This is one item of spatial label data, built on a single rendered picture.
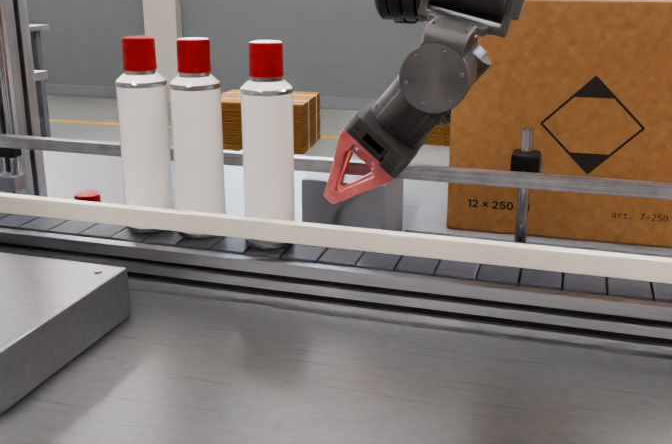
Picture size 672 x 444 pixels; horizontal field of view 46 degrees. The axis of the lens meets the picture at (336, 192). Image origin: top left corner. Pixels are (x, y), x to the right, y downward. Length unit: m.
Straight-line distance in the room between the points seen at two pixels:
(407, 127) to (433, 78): 0.10
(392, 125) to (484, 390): 0.25
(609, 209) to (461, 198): 0.17
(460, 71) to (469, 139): 0.30
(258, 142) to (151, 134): 0.13
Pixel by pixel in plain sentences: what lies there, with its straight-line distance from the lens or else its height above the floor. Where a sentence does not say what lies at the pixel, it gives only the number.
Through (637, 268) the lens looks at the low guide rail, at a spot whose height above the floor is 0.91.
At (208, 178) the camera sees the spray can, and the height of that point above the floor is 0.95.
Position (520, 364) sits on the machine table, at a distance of 0.70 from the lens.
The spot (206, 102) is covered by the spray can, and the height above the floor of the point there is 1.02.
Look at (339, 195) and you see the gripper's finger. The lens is 0.77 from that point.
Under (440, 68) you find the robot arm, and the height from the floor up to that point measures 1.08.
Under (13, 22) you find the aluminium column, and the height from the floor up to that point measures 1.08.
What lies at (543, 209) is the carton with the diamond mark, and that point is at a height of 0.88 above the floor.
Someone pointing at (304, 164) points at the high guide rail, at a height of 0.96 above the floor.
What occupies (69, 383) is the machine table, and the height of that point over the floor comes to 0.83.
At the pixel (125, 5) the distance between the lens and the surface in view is 7.16.
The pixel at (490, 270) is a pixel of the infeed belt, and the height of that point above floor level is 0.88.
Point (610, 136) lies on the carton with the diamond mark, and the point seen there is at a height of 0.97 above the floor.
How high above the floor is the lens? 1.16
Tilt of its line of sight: 16 degrees down
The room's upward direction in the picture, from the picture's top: straight up
